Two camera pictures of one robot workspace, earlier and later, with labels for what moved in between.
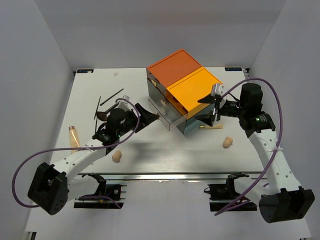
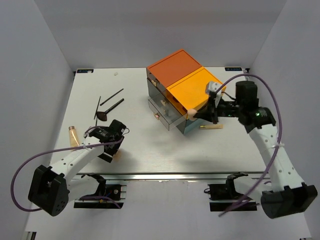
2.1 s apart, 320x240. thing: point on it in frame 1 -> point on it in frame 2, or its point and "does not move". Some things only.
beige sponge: [227, 142] -> [191, 112]
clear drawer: [156, 82] does not move
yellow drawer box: [185, 93] does not move
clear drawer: [170, 115] does not move
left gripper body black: [131, 123] -> [111, 152]
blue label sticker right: [232, 69] does not move
